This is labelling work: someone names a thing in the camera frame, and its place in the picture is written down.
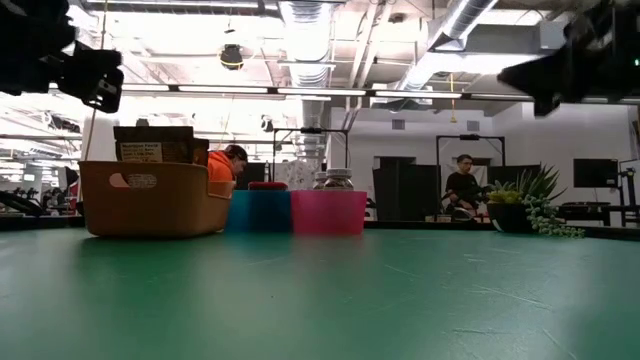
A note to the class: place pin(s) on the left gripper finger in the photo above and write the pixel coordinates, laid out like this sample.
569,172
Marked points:
105,90
92,60

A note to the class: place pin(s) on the blue plastic bin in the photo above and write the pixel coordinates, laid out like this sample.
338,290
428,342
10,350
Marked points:
257,212

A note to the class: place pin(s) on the black partition panel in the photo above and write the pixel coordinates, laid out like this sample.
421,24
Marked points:
400,190

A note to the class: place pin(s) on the large silver ventilation duct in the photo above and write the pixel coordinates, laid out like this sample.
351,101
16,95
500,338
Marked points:
465,20

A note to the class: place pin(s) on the green table mat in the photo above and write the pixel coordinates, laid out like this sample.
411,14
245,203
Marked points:
300,300

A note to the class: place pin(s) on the black dome camera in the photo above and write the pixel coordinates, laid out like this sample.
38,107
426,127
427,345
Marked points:
231,57

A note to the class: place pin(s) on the brown spice jar white lid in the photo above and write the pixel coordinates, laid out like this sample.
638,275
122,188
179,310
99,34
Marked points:
339,181

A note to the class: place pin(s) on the orange plastic bin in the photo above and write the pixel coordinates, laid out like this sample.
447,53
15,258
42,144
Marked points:
165,210

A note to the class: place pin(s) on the black background monitor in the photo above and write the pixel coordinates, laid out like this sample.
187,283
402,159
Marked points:
595,172

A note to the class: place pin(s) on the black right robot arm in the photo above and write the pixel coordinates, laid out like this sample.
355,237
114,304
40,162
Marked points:
625,40

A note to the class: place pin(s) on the pink plastic bin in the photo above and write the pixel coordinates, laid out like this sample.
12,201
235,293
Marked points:
327,212

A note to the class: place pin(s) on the pink block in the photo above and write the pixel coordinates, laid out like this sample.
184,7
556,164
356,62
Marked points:
267,186

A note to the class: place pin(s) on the black metal frame stand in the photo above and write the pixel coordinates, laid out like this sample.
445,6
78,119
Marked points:
470,136
310,130

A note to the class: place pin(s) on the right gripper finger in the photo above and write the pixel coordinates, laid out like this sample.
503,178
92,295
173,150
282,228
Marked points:
545,75
546,106

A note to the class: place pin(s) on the ribbed silver ventilation duct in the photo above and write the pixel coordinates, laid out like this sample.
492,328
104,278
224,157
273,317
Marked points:
306,30

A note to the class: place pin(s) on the person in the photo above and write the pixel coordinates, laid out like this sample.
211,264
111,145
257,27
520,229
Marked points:
462,187
220,170

